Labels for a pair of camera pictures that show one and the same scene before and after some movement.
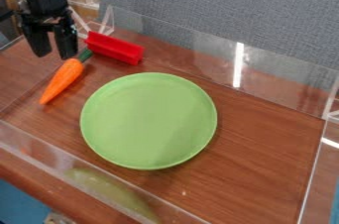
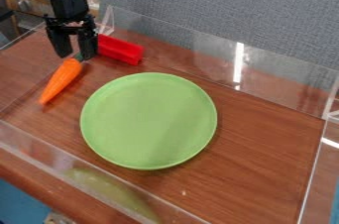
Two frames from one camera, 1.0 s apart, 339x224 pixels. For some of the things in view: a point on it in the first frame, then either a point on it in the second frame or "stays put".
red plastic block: x=113 y=49 stays put
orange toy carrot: x=65 y=76 stays put
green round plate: x=148 y=121 stays put
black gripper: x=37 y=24 -> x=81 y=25
